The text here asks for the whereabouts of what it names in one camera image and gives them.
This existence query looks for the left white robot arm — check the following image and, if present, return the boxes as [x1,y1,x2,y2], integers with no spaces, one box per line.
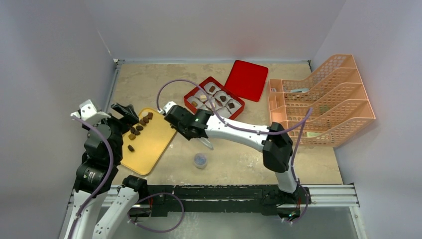
[65,100,149,239]

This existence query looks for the small clear round container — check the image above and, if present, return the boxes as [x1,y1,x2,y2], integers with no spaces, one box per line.
[194,153,208,169]

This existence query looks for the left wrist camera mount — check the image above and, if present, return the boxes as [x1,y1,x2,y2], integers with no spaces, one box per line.
[70,100,111,125]

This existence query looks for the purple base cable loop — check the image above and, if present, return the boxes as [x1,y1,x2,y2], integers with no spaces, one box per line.
[127,192,184,234]

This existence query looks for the yellow plastic tray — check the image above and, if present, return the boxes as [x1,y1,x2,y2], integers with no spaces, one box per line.
[121,108,176,175]

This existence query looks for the dark oval chocolate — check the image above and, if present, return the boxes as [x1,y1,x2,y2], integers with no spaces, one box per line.
[127,144,135,152]

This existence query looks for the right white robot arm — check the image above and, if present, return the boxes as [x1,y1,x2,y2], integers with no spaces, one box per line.
[159,102,299,203]

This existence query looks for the metal tweezers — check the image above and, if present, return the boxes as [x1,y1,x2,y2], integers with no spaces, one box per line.
[198,137,214,150]

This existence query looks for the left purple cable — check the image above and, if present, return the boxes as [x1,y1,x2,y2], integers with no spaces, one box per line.
[67,115,115,239]

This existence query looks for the orange mesh file organizer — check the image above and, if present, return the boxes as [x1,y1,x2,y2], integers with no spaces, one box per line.
[267,54,376,147]

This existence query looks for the black metal base rail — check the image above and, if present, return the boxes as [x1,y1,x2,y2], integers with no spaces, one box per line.
[132,185,359,220]

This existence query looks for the red box lid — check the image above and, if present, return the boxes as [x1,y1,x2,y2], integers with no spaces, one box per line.
[224,60,269,102]

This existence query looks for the red compartment box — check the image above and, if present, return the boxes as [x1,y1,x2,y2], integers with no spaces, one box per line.
[184,77,245,120]

